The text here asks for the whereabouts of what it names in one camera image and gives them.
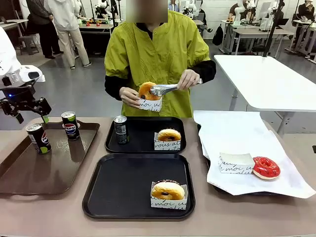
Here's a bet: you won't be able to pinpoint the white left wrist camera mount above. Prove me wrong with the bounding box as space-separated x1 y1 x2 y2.
1 74 19 87

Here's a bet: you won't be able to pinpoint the metal serving tongs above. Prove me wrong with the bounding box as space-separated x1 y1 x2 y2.
149 78 203 97

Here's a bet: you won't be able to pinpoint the bystander in dark clothes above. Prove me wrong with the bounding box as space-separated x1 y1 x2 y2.
26 0 64 59

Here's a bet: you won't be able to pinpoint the white printed paper box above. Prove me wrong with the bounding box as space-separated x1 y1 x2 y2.
137 97 163 113
218 152 256 174

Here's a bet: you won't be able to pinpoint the black plastic tray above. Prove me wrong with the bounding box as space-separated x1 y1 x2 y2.
81 153 196 220
104 116 186 154

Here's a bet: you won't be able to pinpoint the grey stool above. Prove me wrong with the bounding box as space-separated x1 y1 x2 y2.
18 36 40 55

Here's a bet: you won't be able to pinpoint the black Pepsi can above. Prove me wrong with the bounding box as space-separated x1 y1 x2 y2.
113 115 129 146
26 122 52 155
61 111 80 141

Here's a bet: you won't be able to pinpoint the grey lab table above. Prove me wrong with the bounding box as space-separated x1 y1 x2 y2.
232 27 296 55

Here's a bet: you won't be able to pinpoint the blurred person head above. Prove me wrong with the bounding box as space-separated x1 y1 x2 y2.
125 0 168 23

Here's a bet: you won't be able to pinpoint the lab table with toys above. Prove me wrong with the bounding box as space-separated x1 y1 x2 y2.
78 19 115 56

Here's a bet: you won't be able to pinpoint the white paper sheet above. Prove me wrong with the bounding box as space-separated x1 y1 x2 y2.
193 110 316 199

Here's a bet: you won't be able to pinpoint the white folding table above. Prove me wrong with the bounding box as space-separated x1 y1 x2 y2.
213 54 316 135

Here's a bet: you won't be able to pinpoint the black backpack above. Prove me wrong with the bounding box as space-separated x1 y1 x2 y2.
26 14 38 35

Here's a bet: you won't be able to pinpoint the plain glazed donut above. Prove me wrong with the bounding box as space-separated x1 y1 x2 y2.
151 179 186 200
138 81 162 101
157 128 182 143

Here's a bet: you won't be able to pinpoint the black camera pole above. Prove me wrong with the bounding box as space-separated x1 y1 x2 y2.
263 0 284 57

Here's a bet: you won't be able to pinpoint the brown plastic tray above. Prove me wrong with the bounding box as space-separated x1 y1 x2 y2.
0 121 101 196

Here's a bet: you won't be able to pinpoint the bystander in white top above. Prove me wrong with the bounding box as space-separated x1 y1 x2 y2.
44 0 92 70

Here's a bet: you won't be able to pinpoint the red glazed donut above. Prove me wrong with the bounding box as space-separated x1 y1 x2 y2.
252 156 281 180

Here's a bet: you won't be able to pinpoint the person left hand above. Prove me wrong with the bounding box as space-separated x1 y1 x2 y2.
176 69 200 91

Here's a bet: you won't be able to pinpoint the person left forearm black sleeve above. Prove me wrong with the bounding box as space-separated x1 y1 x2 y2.
195 60 217 83

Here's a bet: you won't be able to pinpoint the black tray under paper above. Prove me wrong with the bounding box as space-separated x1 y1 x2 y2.
197 123 294 197

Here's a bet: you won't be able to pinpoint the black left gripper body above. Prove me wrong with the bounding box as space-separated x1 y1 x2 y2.
0 85 34 106

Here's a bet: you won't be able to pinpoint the black hanging bag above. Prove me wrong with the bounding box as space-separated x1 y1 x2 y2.
212 23 224 46

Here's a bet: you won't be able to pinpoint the person right forearm black sleeve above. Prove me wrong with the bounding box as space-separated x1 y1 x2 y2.
105 75 124 101

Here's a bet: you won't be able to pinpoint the glazed donut tray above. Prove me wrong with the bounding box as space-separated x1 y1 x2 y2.
154 132 182 151

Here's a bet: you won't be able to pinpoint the person right hand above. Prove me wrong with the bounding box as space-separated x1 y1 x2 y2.
119 86 141 109

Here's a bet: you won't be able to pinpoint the person torso yellow-green shirt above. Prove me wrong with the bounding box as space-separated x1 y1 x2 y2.
104 10 211 118

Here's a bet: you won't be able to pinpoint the grey desk with laptop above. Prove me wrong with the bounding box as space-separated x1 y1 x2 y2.
0 16 29 50

